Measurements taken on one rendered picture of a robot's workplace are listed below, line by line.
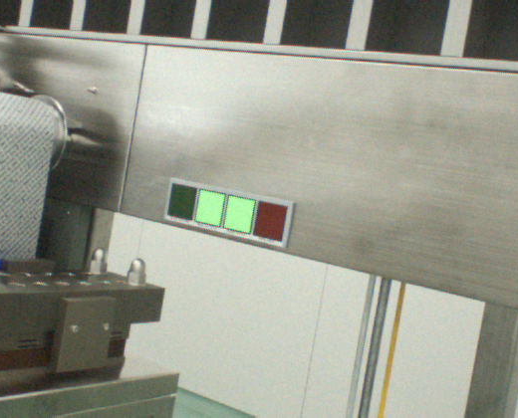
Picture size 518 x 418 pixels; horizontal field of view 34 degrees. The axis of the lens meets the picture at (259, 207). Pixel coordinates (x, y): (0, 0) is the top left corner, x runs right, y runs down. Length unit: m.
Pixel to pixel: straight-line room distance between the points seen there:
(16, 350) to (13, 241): 0.25
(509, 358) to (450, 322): 2.40
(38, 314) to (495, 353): 0.67
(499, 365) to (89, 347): 0.62
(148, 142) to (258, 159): 0.24
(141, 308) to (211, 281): 2.92
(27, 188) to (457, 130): 0.73
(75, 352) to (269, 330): 2.86
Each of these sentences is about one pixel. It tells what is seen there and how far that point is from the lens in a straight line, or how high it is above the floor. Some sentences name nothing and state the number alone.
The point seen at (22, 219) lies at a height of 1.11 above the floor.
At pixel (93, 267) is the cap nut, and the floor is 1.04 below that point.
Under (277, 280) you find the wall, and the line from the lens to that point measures 4.13.
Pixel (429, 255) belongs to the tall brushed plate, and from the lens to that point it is 1.18.
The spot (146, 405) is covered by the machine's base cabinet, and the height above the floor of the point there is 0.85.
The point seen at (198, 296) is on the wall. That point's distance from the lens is 4.42.
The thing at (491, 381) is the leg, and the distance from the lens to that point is 1.33.
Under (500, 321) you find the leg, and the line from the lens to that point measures 1.32.
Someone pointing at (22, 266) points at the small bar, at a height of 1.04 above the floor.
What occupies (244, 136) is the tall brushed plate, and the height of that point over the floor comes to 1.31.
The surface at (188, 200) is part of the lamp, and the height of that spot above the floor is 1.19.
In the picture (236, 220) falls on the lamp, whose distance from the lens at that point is 1.34.
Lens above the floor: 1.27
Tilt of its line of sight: 3 degrees down
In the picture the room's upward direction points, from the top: 10 degrees clockwise
